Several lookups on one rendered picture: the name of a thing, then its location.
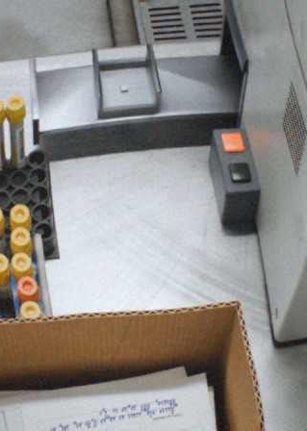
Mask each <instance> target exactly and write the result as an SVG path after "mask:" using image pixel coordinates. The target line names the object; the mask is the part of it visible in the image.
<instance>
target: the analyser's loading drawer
mask: <svg viewBox="0 0 307 431"><path fill-rule="evenodd" d="M91 53H92V60H91V65H86V66H74V67H65V68H62V69H55V70H44V71H38V72H37V68H36V63H37V61H36V59H31V60H29V70H30V78H29V81H30V90H31V91H30V97H31V113H32V118H31V120H32V128H33V132H32V136H33V145H36V144H39V136H44V135H45V134H54V133H62V132H64V131H73V130H82V129H86V128H92V127H103V126H113V125H116V124H123V123H133V122H144V121H153V120H164V119H184V118H195V117H203V118H204V117H215V116H221V117H224V116H234V115H235V116H238V113H239V108H240V107H239V105H240V101H241V91H242V87H243V75H244V72H242V69H241V66H240V61H239V58H238V55H237V54H230V55H210V56H188V57H179V58H173V57H168V58H158V59H155V55H154V51H153V46H152V43H150V42H149V43H148V44H146V46H145V57H133V58H124V59H117V60H107V61H98V56H97V49H95V48H92V49H91ZM126 85H127V86H128V89H129V91H128V92H121V89H120V86H126Z"/></svg>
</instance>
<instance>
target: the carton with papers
mask: <svg viewBox="0 0 307 431"><path fill-rule="evenodd" d="M250 348H251V346H250V342H249V339H248V333H247V330H246V323H245V320H244V316H243V308H242V305H241V304H240V301H238V300H231V301H225V302H219V303H211V304H203V305H197V306H195V307H184V308H174V309H159V310H142V311H126V312H120V311H112V312H103V313H95V312H90V313H82V314H71V315H65V316H64V315H60V316H55V317H28V318H23V317H18V318H11V319H9V318H2V319H0V431H266V428H265V416H264V409H263V404H262V397H261V393H260V389H259V380H258V376H257V372H256V367H255V364H254V361H253V355H252V353H251V349H250Z"/></svg>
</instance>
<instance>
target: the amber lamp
mask: <svg viewBox="0 0 307 431"><path fill-rule="evenodd" d="M221 140H222V141H223V145H224V150H225V152H226V153H227V152H236V151H244V147H243V142H242V139H241V135H240V134H229V135H228V134H221Z"/></svg>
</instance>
